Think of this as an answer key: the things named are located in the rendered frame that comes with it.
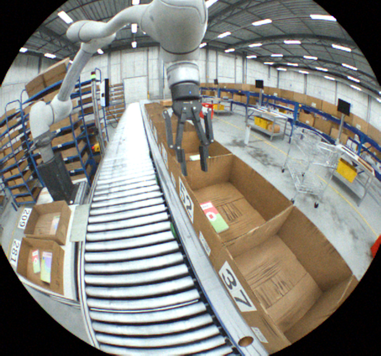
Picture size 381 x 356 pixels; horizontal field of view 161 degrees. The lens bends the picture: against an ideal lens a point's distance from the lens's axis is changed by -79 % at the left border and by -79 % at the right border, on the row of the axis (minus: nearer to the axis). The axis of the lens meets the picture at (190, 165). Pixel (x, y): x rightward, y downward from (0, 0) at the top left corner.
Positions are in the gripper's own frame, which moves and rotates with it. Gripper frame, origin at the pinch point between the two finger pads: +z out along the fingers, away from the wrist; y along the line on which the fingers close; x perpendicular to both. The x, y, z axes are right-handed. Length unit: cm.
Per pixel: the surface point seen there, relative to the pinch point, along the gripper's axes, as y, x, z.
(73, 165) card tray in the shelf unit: 118, -152, 5
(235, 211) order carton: -19.8, -8.8, 26.4
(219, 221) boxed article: -9.6, -5.4, 25.7
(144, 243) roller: 21.8, -19.7, 37.9
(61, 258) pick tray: 70, -10, 38
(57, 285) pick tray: 70, 7, 42
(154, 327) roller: 28, 20, 52
